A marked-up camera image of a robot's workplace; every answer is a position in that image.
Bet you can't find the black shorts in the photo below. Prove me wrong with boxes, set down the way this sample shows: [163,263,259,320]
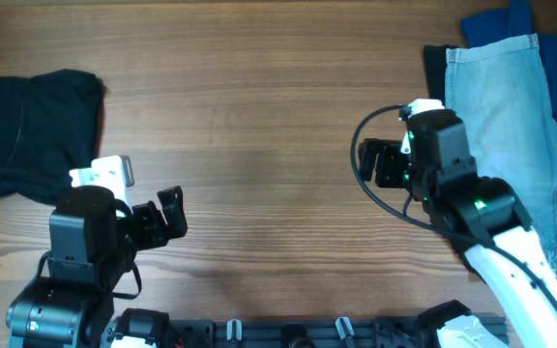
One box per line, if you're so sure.
[0,70,103,205]

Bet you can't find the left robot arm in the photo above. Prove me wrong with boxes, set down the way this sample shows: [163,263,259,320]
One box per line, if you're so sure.
[6,186,188,347]

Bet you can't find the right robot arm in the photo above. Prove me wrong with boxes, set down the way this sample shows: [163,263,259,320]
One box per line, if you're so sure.
[350,105,557,347]

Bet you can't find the black garment under pile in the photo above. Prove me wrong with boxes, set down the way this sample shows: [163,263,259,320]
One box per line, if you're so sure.
[423,44,455,103]

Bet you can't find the light blue denim shorts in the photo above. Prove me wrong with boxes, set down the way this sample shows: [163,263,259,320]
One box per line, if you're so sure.
[444,32,557,286]

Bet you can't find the blue garment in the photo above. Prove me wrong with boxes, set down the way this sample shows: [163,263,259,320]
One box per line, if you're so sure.
[459,0,557,306]

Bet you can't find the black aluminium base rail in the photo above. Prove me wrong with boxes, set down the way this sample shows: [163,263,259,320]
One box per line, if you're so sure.
[103,315,510,348]

